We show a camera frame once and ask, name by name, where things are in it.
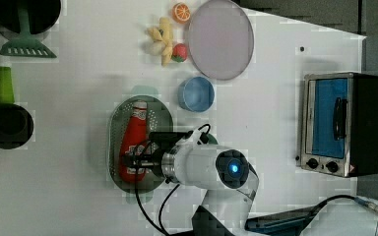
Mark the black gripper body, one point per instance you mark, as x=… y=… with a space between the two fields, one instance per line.
x=157 y=144

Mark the red ketchup bottle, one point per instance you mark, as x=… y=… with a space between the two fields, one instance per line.
x=133 y=141

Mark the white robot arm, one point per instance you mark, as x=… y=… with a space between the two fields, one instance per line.
x=188 y=159

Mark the green oval strainer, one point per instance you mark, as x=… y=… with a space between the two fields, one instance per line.
x=158 y=120

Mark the green mug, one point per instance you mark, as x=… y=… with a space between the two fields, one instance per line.
x=212 y=140

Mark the blue bowl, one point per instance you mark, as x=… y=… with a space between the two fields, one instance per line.
x=196 y=94

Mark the yellow banana toy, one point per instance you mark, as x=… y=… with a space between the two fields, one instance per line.
x=162 y=37

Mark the grey oval plate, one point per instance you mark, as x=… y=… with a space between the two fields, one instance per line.
x=220 y=39

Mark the orange slice toy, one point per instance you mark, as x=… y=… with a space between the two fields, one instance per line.
x=181 y=13

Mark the green bottle white cap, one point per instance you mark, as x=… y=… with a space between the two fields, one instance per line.
x=6 y=82

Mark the green spatula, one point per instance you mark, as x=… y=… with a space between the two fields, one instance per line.
x=25 y=45

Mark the black cylinder cup upper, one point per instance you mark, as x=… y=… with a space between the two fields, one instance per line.
x=41 y=15

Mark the black toaster oven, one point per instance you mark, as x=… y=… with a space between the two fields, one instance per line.
x=340 y=124

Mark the blue metal rail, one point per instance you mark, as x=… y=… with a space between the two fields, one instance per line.
x=287 y=223

